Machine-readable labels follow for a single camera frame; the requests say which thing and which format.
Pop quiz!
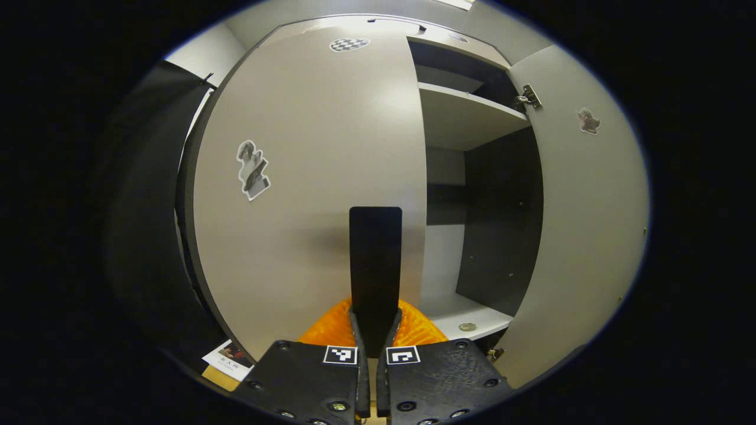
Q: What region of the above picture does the grey cabinet drawer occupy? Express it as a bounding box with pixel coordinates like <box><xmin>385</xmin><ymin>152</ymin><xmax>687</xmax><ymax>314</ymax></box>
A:
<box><xmin>260</xmin><ymin>15</ymin><xmax>511</xmax><ymax>68</ymax></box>

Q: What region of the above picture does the white photo card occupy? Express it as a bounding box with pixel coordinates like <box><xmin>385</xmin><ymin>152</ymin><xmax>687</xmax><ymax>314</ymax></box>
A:
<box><xmin>202</xmin><ymin>339</ymin><xmax>255</xmax><ymax>381</ymax></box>

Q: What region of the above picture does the white cabinet shelf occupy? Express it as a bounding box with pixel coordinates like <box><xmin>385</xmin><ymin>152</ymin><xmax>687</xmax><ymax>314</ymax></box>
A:
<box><xmin>419</xmin><ymin>293</ymin><xmax>513</xmax><ymax>341</ymax></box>
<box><xmin>418</xmin><ymin>83</ymin><xmax>529</xmax><ymax>151</ymax></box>

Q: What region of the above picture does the grey double-door shoe cabinet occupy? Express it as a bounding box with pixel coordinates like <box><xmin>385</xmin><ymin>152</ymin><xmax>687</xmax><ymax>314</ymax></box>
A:
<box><xmin>177</xmin><ymin>13</ymin><xmax>650</xmax><ymax>390</ymax></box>

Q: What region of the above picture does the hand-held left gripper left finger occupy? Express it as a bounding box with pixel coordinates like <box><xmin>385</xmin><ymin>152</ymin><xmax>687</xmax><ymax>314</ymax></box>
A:
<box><xmin>235</xmin><ymin>297</ymin><xmax>371</xmax><ymax>425</ymax></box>

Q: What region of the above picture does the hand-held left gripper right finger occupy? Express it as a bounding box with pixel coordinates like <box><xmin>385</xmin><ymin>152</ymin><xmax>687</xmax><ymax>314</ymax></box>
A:
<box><xmin>376</xmin><ymin>298</ymin><xmax>516</xmax><ymax>425</ymax></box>

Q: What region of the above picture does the black backdrop cloth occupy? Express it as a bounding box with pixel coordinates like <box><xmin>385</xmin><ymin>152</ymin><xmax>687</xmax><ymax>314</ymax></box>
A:
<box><xmin>103</xmin><ymin>59</ymin><xmax>216</xmax><ymax>361</ymax></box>

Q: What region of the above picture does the grey shoe cabinet door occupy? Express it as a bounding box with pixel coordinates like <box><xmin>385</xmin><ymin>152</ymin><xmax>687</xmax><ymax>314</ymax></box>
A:
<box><xmin>192</xmin><ymin>27</ymin><xmax>427</xmax><ymax>361</ymax></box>
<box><xmin>493</xmin><ymin>44</ymin><xmax>650</xmax><ymax>389</ymax></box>

